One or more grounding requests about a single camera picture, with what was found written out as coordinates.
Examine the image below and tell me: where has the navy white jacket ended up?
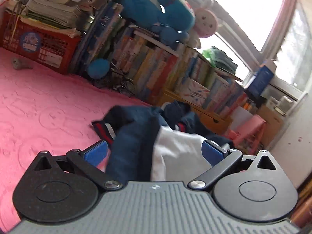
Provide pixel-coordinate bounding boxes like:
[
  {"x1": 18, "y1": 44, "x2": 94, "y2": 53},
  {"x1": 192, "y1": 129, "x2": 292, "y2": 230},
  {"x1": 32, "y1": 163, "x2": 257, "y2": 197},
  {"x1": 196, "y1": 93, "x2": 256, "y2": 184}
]
[{"x1": 91, "y1": 101, "x2": 234, "y2": 184}]

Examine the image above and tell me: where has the wooden desk drawer organizer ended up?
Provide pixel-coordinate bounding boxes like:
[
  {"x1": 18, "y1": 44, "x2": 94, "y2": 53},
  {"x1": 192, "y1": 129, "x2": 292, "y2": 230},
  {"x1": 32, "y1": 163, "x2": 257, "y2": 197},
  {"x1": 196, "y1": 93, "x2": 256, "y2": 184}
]
[{"x1": 157, "y1": 89, "x2": 233, "y2": 135}]

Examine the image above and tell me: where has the pink box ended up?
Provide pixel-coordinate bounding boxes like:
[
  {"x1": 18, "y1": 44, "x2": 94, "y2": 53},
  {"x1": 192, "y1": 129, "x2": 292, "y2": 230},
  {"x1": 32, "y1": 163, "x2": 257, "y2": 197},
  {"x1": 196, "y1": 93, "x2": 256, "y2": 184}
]
[{"x1": 224, "y1": 115, "x2": 267, "y2": 155}]

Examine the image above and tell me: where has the white label printer box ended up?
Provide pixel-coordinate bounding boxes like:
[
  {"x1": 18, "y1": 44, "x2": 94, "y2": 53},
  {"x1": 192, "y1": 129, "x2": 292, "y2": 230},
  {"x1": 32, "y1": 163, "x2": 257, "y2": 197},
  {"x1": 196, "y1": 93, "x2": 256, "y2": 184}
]
[{"x1": 179, "y1": 78, "x2": 210, "y2": 107}]

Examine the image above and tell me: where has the pink bunny print blanket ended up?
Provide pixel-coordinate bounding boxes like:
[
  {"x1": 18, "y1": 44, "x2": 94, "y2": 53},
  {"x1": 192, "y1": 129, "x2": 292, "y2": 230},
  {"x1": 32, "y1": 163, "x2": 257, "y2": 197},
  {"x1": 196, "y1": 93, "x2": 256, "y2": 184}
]
[{"x1": 1, "y1": 49, "x2": 141, "y2": 231}]

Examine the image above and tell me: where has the miniature black bicycle model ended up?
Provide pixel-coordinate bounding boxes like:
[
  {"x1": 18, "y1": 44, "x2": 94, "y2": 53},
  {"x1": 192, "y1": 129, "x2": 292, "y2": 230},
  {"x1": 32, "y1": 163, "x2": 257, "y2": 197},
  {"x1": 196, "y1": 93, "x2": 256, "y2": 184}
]
[{"x1": 108, "y1": 63, "x2": 135, "y2": 97}]

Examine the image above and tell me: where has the blue plush ball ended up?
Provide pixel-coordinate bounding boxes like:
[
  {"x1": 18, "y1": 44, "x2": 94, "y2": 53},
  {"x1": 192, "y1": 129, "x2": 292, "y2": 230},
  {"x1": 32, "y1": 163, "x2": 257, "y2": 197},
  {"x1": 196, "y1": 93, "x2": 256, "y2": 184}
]
[{"x1": 87, "y1": 59, "x2": 110, "y2": 79}]

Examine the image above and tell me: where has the dark blue box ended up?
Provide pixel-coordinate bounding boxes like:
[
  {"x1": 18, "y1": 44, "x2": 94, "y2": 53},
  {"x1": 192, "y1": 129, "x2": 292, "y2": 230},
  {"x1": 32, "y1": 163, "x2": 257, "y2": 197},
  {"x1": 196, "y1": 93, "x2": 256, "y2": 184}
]
[{"x1": 246, "y1": 65, "x2": 274, "y2": 98}]

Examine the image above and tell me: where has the green folded cloth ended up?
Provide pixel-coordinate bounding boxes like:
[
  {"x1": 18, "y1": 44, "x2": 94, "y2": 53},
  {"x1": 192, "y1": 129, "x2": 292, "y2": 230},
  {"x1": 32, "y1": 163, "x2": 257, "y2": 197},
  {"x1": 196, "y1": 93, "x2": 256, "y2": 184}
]
[{"x1": 202, "y1": 46, "x2": 238, "y2": 74}]

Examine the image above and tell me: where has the row of upright books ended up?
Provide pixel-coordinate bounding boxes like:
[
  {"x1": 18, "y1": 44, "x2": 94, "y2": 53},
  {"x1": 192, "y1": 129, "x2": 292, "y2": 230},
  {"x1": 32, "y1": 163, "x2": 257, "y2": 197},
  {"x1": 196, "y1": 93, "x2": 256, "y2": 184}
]
[{"x1": 72, "y1": 0, "x2": 247, "y2": 118}]

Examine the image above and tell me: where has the red plastic crate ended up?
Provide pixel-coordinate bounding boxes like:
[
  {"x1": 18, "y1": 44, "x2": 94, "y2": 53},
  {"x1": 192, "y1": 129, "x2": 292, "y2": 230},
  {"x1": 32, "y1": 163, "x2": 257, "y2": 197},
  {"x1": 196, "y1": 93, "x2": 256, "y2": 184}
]
[{"x1": 1, "y1": 12, "x2": 81, "y2": 74}]

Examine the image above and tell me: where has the small grey toy figure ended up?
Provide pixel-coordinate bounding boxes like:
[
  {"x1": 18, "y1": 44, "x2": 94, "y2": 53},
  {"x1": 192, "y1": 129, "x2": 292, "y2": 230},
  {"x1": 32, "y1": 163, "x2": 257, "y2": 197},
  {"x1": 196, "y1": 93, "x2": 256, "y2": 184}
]
[{"x1": 12, "y1": 58, "x2": 33, "y2": 70}]

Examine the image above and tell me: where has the pink white bunny plush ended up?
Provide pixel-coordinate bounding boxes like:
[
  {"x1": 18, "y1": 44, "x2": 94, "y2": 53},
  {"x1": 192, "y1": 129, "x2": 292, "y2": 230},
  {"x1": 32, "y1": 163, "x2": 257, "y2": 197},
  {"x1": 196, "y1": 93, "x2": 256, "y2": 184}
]
[{"x1": 187, "y1": 0, "x2": 218, "y2": 49}]

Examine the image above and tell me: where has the blue plush toy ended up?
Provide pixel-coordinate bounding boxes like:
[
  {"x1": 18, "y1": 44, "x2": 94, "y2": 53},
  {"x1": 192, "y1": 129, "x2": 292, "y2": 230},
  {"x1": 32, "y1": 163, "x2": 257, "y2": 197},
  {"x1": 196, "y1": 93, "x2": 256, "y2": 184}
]
[{"x1": 118, "y1": 0, "x2": 195, "y2": 48}]

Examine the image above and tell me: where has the stack of papers and books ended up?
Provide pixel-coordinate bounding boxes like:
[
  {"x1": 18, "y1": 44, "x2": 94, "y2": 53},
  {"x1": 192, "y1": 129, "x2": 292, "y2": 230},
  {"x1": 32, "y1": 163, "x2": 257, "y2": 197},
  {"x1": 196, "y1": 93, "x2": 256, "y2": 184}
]
[{"x1": 21, "y1": 0, "x2": 93, "y2": 32}]

